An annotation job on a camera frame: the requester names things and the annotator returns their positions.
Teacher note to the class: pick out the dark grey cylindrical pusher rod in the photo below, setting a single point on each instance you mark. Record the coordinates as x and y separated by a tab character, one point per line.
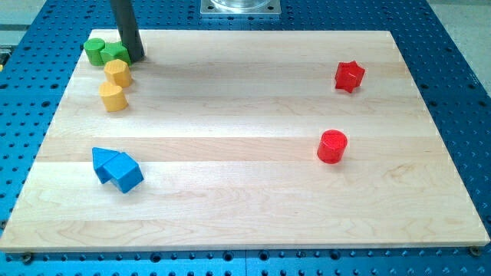
128	28

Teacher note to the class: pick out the blue triangle block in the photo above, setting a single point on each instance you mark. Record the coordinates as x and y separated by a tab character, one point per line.
100	157

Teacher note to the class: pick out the red cylinder block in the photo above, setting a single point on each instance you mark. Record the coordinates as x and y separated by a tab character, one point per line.
332	146

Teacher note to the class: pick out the light wooden board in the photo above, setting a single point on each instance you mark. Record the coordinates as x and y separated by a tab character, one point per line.
225	127

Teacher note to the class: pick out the green cylinder block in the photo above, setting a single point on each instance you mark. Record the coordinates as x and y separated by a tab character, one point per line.
93	48

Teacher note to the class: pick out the blue cube block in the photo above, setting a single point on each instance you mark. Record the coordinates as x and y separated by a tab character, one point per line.
123	171

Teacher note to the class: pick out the yellow heart block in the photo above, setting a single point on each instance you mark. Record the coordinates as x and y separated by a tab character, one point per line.
112	96

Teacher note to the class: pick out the yellow hexagon block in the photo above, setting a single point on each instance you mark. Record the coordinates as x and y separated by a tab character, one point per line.
117	72

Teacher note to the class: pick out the green star block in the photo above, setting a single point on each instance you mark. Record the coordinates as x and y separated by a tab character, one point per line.
113	51

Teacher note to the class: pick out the red star block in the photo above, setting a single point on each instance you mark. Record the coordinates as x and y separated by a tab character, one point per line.
349	75

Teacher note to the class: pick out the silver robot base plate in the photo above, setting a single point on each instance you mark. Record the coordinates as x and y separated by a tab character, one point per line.
240	7

